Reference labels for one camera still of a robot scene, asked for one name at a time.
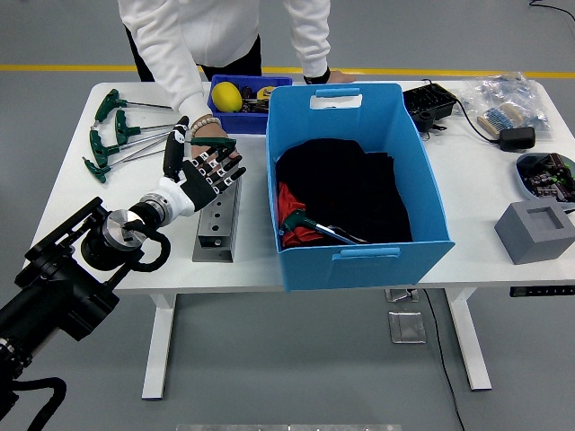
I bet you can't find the black adapter cord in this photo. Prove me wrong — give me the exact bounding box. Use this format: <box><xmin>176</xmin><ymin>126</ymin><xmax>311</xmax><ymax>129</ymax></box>
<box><xmin>420</xmin><ymin>78</ymin><xmax>503</xmax><ymax>145</ymax></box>

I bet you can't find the electronic parts pile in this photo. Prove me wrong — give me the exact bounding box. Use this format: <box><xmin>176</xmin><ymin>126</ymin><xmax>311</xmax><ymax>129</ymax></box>
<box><xmin>517</xmin><ymin>153</ymin><xmax>575</xmax><ymax>201</ymax></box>

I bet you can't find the person's right hand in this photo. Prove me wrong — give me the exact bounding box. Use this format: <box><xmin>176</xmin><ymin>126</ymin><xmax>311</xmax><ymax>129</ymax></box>
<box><xmin>189</xmin><ymin>119</ymin><xmax>242</xmax><ymax>159</ymax></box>

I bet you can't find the yellow lemon-shaped ball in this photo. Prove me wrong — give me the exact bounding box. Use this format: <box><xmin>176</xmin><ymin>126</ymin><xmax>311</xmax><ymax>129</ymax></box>
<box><xmin>210</xmin><ymin>81</ymin><xmax>243</xmax><ymax>113</ymax></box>

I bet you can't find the red cloth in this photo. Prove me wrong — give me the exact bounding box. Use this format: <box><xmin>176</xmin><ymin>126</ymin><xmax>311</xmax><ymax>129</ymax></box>
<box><xmin>277</xmin><ymin>180</ymin><xmax>325</xmax><ymax>249</ymax></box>

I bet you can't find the metal tool stand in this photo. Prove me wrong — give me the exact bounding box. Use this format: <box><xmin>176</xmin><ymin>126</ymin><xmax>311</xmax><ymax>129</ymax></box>
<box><xmin>191</xmin><ymin>177</ymin><xmax>243</xmax><ymax>264</ymax></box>

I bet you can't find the dark blue plastic bin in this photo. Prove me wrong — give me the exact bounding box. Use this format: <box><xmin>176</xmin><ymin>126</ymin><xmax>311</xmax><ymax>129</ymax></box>
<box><xmin>207</xmin><ymin>74</ymin><xmax>294</xmax><ymax>136</ymax></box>

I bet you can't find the light blue folding box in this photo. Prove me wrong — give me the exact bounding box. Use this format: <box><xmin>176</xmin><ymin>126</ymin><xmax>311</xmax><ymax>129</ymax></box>
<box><xmin>265</xmin><ymin>82</ymin><xmax>456</xmax><ymax>293</ymax></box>

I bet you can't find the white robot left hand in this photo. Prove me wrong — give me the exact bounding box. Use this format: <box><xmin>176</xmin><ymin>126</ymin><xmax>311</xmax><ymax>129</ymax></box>
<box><xmin>156</xmin><ymin>115</ymin><xmax>247</xmax><ymax>219</ymax></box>

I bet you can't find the black floor cable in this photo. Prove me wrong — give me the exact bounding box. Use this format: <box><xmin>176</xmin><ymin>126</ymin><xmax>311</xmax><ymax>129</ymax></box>
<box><xmin>527</xmin><ymin>0</ymin><xmax>575</xmax><ymax>22</ymax></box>
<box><xmin>421</xmin><ymin>289</ymin><xmax>466</xmax><ymax>431</ymax></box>

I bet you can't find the bead bracelet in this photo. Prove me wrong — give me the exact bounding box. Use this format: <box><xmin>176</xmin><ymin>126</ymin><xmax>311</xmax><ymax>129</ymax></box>
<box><xmin>189</xmin><ymin>115</ymin><xmax>222</xmax><ymax>136</ymax></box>

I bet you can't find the metal floor plate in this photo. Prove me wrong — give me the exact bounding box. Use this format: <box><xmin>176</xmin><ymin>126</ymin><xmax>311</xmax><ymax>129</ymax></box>
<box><xmin>386</xmin><ymin>310</ymin><xmax>427</xmax><ymax>345</ymax></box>

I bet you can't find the black plastic tray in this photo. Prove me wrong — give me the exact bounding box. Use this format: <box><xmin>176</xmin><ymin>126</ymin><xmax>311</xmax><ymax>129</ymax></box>
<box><xmin>402</xmin><ymin>83</ymin><xmax>459</xmax><ymax>134</ymax></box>

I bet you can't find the light blue oval dish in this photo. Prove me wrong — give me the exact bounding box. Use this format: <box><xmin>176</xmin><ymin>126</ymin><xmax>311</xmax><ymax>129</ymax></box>
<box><xmin>514</xmin><ymin>152</ymin><xmax>575</xmax><ymax>206</ymax></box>

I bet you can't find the beige resistor strip bundle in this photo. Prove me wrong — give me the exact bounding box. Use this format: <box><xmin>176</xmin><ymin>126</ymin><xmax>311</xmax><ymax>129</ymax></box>
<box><xmin>476</xmin><ymin>101</ymin><xmax>525</xmax><ymax>139</ymax></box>

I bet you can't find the clear plastic parts bag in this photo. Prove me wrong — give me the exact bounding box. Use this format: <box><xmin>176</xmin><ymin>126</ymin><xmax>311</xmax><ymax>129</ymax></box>
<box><xmin>457</xmin><ymin>71</ymin><xmax>553</xmax><ymax>140</ymax></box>

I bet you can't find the grey foam block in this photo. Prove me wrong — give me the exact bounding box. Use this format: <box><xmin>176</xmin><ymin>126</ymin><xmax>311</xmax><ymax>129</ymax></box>
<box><xmin>493</xmin><ymin>200</ymin><xmax>575</xmax><ymax>265</ymax></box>

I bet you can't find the large green T-handle wrench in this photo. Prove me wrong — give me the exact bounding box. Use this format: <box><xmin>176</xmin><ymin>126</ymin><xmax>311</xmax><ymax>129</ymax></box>
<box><xmin>277</xmin><ymin>210</ymin><xmax>360</xmax><ymax>246</ymax></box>

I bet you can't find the person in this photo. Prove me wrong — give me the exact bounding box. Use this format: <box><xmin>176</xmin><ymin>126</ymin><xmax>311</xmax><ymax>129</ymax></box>
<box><xmin>117</xmin><ymin>0</ymin><xmax>358</xmax><ymax>163</ymax></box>

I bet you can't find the metal floor bracket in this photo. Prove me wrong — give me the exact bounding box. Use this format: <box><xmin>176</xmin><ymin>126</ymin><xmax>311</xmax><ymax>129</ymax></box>
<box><xmin>385</xmin><ymin>288</ymin><xmax>420</xmax><ymax>303</ymax></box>

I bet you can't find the black power adapter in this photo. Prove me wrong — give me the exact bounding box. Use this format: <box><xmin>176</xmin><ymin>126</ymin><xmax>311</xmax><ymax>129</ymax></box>
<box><xmin>499</xmin><ymin>127</ymin><xmax>537</xmax><ymax>153</ymax></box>

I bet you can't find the white table leg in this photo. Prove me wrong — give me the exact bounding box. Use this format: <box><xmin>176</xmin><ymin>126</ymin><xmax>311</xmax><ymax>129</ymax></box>
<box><xmin>141</xmin><ymin>294</ymin><xmax>177</xmax><ymax>400</ymax></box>
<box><xmin>444</xmin><ymin>288</ymin><xmax>493</xmax><ymax>391</ymax></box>

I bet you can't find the black table control panel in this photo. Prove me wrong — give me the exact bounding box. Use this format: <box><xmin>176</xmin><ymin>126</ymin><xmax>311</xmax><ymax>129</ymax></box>
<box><xmin>509</xmin><ymin>285</ymin><xmax>575</xmax><ymax>298</ymax></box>

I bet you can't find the black wristband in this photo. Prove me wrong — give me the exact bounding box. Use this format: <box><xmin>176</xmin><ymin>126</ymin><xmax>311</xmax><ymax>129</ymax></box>
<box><xmin>303</xmin><ymin>66</ymin><xmax>332</xmax><ymax>85</ymax></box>

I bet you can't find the black cloth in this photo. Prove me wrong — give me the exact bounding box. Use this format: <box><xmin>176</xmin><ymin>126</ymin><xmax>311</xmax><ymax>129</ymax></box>
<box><xmin>274</xmin><ymin>137</ymin><xmax>414</xmax><ymax>246</ymax></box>

